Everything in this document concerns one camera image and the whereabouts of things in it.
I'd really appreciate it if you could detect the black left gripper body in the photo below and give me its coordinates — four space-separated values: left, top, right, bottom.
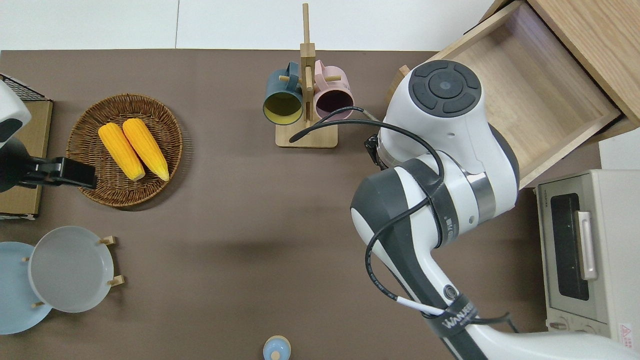
0 136 65 194

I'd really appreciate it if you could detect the wooden drawer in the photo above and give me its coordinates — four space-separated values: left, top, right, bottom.
386 0 624 191

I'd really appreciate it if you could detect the yellow corn cob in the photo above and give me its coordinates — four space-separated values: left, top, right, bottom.
122 118 170 182
98 122 146 182

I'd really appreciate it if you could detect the round wicker basket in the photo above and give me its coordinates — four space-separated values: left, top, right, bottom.
66 93 184 208

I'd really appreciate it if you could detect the grey plate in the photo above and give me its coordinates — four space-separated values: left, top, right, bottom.
28 226 115 314

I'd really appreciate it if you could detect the wooden plate rack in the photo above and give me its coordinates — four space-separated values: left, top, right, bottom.
21 235 126 308

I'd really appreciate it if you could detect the light blue plate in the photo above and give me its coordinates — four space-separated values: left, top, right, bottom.
0 241 53 335

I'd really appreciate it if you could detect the brown table mat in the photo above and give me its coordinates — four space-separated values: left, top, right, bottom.
0 49 607 360

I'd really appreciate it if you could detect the dark teal mug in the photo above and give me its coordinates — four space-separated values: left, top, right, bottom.
263 61 305 126

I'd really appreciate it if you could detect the wooden mug tree stand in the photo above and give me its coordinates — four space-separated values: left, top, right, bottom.
275 2 343 149

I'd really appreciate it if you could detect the blue service bell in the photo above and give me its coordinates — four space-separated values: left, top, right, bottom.
263 335 292 360

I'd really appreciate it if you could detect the pink mug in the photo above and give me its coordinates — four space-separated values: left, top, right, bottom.
313 60 355 121

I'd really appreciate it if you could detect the beige toaster oven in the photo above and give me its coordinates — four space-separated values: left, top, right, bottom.
535 169 640 347

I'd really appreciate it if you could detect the wooden cabinet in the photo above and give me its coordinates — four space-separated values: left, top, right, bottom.
482 0 640 143

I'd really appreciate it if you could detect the wire grid storage box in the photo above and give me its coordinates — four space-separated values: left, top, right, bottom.
0 72 54 222

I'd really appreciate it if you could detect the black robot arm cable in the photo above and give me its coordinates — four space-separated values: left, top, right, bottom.
288 106 520 335

